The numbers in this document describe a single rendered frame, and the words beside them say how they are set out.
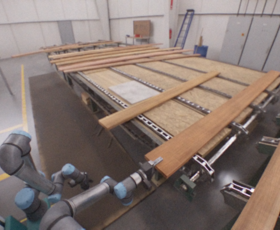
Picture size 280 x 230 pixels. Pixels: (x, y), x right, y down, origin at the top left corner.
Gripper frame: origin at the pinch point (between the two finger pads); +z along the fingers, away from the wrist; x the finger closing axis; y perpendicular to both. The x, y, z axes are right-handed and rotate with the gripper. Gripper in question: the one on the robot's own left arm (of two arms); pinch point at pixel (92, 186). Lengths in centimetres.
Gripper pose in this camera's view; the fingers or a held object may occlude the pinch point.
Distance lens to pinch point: 134.0
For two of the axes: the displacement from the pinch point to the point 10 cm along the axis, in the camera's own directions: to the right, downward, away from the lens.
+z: 4.1, 7.2, 5.6
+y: 8.0, -5.8, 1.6
